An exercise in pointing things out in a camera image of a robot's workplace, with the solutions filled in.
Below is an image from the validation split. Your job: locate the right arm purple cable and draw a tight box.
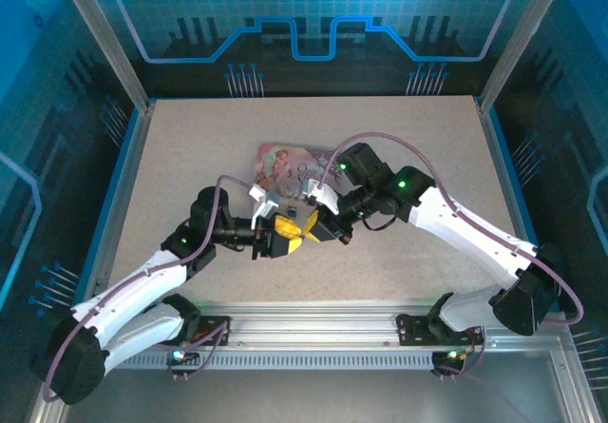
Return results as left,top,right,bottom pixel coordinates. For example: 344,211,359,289
318,129,585,381

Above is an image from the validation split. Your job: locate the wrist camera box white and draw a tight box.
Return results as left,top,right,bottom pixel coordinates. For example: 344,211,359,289
248,183,282,228
300,177,341,216

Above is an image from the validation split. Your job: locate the slotted grey cable duct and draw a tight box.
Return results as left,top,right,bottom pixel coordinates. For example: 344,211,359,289
106,351,555,372

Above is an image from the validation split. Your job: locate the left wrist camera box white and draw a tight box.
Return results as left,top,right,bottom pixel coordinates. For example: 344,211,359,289
248,183,282,228

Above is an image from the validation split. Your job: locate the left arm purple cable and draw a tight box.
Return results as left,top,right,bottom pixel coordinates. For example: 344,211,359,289
40,174,267,403

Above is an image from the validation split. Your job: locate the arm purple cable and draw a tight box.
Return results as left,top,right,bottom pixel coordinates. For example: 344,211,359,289
40,174,267,403
318,129,585,381

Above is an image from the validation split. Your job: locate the aluminium front rail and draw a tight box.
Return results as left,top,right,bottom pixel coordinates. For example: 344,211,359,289
59,298,571,354

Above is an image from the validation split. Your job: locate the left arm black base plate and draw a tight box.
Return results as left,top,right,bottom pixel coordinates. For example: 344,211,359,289
187,316,233,348

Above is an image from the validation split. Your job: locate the grey metal front panel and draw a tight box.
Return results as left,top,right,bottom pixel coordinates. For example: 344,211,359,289
61,368,571,423

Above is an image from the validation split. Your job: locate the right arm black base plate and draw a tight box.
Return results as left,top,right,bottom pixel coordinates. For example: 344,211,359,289
395,312,485,347

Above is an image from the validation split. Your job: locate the aluminium frame post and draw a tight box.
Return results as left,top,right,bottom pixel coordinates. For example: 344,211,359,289
476,0,575,115
53,0,157,113

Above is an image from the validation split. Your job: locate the controller board with green LED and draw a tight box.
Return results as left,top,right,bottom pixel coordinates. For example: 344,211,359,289
429,346,471,381
165,343,200,382

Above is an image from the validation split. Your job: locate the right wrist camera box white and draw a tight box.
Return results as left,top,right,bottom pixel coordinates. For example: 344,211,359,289
300,177,341,216

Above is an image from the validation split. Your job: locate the pink illustrated tin box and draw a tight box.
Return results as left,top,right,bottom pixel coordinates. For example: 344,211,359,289
255,142,351,205

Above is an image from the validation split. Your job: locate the aluminium side rail blue edge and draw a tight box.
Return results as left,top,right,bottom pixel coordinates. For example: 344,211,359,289
75,101,157,313
476,97,562,313

